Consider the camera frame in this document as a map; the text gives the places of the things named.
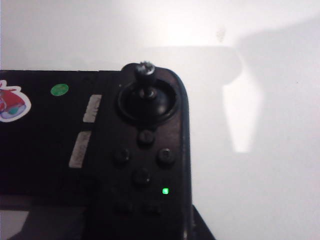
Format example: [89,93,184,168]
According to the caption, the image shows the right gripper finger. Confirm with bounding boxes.
[191,204,216,240]

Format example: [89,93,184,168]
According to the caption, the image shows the black remote control with joysticks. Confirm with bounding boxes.
[0,59,195,240]

